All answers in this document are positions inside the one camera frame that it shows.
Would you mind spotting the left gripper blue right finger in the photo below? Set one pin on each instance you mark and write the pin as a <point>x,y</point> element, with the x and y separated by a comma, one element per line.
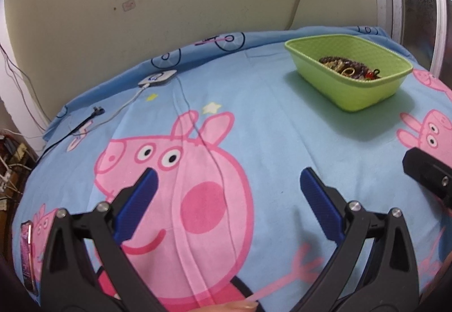
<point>326,203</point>

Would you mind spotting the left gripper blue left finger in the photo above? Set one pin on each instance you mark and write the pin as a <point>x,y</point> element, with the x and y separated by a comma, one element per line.
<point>130,204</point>

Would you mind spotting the person's left hand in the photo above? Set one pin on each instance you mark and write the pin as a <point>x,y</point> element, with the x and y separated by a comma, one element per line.
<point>235,306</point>

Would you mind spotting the blue Peppa Pig bedsheet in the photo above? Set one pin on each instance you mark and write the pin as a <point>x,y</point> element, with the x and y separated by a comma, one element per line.
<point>228,137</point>

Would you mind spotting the white charger puck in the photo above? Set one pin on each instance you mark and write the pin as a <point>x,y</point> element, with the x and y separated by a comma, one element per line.
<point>158,78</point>

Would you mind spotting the cluttered side shelf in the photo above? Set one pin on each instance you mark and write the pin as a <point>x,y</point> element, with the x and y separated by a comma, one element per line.
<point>17,162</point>

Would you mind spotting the pink phone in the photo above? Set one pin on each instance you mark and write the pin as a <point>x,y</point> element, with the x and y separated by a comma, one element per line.
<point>27,257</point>

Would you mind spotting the green plastic basket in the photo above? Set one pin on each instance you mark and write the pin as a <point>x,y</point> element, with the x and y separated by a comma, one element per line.
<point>348,94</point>

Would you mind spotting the window frame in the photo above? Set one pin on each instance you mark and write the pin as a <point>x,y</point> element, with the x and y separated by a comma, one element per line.
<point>424,28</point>

